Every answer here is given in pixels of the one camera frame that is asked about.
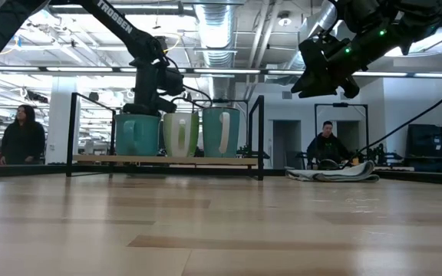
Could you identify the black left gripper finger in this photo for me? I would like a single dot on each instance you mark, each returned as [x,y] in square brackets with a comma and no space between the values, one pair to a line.
[166,105]
[140,109]

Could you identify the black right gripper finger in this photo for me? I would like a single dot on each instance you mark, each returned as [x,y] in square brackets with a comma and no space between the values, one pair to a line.
[307,88]
[349,89]

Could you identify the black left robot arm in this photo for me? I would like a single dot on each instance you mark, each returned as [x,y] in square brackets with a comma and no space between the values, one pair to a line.
[117,23]

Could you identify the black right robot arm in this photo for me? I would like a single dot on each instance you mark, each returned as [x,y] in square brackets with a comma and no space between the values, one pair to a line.
[416,15]

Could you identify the person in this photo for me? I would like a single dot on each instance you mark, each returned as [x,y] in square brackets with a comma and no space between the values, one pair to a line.
[23,142]
[326,147]

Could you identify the white pillar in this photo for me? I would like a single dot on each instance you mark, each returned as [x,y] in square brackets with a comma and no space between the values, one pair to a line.
[60,122]

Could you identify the grey folded cloth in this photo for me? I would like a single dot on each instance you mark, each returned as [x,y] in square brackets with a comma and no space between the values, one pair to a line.
[336,175]

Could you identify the dark equipment cabinet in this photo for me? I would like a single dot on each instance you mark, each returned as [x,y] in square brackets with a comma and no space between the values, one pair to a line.
[434,147]

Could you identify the black background stand frame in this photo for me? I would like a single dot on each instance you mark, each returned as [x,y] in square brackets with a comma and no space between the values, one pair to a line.
[340,104]

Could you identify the wooden shelf black frame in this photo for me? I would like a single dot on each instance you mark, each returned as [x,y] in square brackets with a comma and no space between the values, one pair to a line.
[167,160]

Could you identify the silver ceiling air duct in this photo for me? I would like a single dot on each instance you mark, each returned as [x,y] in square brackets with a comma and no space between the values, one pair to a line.
[217,34]

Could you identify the black aluminium table frame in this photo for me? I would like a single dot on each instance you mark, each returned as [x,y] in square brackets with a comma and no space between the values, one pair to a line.
[33,169]

